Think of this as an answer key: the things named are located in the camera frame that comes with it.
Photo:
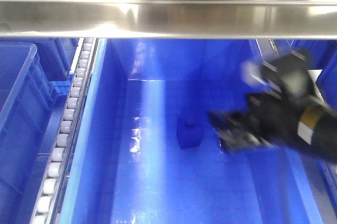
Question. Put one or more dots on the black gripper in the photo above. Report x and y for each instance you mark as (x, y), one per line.
(276, 111)

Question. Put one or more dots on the blue plastic block part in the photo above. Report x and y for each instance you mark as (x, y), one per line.
(189, 131)

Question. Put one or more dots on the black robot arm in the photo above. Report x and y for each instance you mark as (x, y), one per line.
(317, 127)

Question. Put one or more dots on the steel shelf beam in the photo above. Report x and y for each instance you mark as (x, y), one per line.
(170, 18)

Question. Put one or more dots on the large blue target bin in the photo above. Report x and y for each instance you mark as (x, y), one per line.
(128, 166)

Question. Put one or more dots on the white roller track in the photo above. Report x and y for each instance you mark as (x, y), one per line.
(50, 195)

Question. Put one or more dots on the blue neighbouring bin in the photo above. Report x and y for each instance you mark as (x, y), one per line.
(27, 99)

